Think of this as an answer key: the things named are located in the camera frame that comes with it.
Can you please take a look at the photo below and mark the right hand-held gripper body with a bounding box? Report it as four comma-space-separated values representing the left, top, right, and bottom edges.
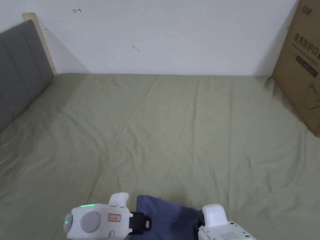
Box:
197, 203, 258, 240

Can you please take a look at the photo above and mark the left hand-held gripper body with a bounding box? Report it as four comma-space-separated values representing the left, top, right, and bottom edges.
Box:
63, 192, 152, 240

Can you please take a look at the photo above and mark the dark blue shirt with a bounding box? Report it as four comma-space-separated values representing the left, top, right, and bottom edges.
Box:
136, 195, 203, 240

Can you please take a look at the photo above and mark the bed with pale green sheet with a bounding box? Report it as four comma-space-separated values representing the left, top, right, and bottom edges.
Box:
0, 73, 320, 240

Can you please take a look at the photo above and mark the grey padded headboard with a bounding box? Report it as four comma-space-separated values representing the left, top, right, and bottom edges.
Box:
0, 12, 58, 133

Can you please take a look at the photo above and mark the brown cardboard carton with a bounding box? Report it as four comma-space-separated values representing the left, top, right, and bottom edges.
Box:
272, 0, 320, 138

